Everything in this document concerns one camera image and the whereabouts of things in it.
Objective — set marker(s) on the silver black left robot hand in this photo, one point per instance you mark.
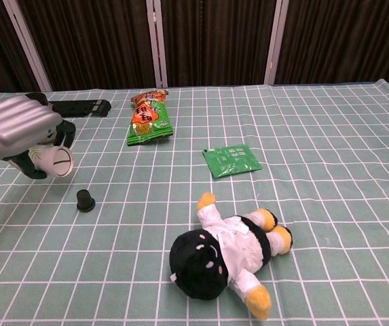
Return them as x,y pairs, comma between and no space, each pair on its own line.
14,125

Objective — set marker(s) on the white paper cup green flower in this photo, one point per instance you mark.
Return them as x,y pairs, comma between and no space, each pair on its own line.
60,161

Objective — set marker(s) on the glass jar black lid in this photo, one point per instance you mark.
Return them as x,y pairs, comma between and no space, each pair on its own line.
38,98

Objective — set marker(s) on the black flat plastic stand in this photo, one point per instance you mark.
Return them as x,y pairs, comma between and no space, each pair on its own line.
78,108

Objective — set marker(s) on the small black cap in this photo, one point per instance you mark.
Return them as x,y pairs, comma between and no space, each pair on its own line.
85,201

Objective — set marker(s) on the green orange snack bag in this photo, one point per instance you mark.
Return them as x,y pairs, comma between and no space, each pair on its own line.
150,119

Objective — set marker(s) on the green flat sachet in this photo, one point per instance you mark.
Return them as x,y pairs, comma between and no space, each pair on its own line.
231,159

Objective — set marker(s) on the black plush toy white coat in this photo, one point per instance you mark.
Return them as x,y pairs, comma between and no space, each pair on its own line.
221,251

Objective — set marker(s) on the green checked tablecloth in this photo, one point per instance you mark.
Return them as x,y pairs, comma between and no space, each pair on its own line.
282,210

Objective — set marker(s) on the white screen frame post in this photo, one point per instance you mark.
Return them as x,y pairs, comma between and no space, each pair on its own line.
28,44
275,40
157,44

